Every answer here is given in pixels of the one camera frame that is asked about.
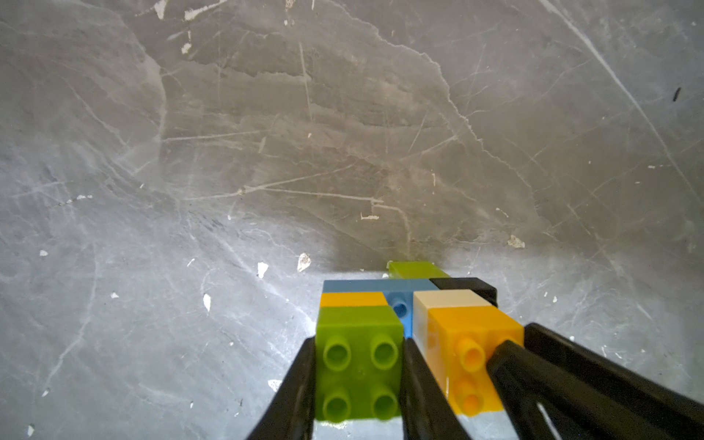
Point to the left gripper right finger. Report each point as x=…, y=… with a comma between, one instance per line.
x=425, y=410

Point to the blue long lego brick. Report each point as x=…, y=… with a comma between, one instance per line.
x=398, y=293

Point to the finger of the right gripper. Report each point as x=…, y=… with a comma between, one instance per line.
x=545, y=403
x=674, y=413

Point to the yellow lego brick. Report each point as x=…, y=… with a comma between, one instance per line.
x=353, y=299
x=460, y=342

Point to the black lego brick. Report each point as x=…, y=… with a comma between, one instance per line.
x=482, y=289

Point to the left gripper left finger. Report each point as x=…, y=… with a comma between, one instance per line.
x=291, y=414

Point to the green lego brick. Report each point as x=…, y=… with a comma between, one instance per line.
x=358, y=361
x=414, y=270

